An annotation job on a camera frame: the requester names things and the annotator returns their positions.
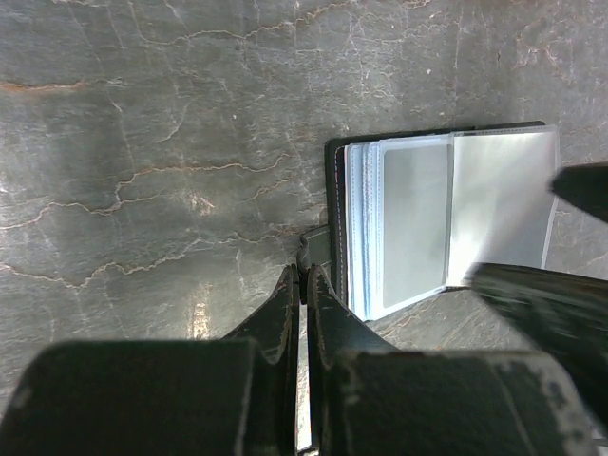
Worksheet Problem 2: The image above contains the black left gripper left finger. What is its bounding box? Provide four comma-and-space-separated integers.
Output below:
1, 266, 300, 455

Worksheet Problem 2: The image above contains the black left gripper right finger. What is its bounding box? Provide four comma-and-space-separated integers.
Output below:
306, 266, 597, 455

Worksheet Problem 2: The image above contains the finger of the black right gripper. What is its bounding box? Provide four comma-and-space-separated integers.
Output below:
550, 162, 608, 223
469, 263, 607, 428

